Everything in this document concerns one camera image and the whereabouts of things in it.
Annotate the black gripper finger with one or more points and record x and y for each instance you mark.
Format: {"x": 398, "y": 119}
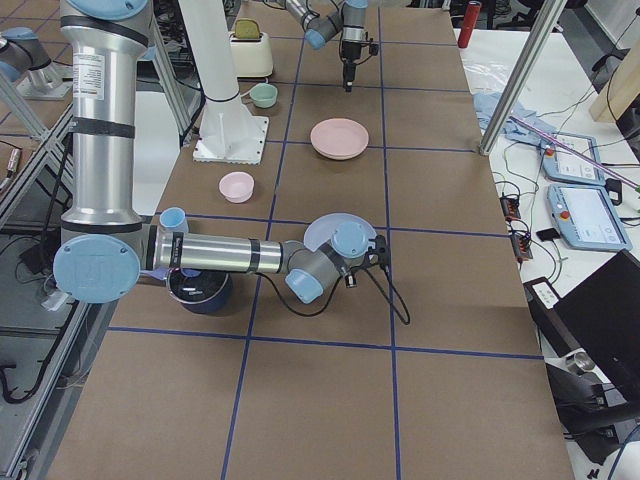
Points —
{"x": 350, "y": 281}
{"x": 348, "y": 75}

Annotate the light blue plate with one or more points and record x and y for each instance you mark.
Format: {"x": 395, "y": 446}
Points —
{"x": 321, "y": 230}

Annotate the pink plate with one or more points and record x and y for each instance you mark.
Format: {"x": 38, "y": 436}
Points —
{"x": 339, "y": 138}

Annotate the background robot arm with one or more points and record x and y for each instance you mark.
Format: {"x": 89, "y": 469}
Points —
{"x": 26, "y": 63}

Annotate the green bowl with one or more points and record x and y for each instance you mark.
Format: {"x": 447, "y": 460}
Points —
{"x": 263, "y": 95}

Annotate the cream toaster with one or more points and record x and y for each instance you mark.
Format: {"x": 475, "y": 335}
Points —
{"x": 251, "y": 49}

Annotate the red cylinder bottle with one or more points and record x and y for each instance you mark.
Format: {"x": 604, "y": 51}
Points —
{"x": 470, "y": 18}

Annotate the pink bowl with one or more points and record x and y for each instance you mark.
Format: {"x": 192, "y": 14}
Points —
{"x": 237, "y": 186}

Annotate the dark blue pot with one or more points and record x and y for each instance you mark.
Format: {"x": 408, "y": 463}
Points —
{"x": 160, "y": 275}

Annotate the orange circuit board upper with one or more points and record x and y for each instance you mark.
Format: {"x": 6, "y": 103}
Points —
{"x": 510, "y": 208}

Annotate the orange circuit board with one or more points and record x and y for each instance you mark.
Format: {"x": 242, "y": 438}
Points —
{"x": 510, "y": 208}
{"x": 521, "y": 245}

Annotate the orange circuit board lower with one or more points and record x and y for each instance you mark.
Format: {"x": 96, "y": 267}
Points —
{"x": 521, "y": 245}

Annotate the glass pot lid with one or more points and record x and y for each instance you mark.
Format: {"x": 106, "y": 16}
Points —
{"x": 195, "y": 286}

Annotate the white power strip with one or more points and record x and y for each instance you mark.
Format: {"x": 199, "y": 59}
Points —
{"x": 546, "y": 294}

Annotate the light blue cup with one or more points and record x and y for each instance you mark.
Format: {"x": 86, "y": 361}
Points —
{"x": 174, "y": 219}

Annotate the upper teach pendant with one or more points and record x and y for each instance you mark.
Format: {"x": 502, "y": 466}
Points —
{"x": 562, "y": 166}

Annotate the teach pendant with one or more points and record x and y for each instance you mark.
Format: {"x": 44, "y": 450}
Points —
{"x": 586, "y": 218}
{"x": 562, "y": 166}

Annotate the lower teach pendant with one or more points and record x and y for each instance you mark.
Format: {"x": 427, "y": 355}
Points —
{"x": 586, "y": 218}

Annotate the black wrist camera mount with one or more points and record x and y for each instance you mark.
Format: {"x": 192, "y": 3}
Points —
{"x": 378, "y": 253}

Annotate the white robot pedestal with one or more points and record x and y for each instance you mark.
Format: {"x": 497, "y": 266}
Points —
{"x": 228, "y": 132}

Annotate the aluminium frame post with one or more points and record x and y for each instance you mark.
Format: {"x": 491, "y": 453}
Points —
{"x": 534, "y": 44}

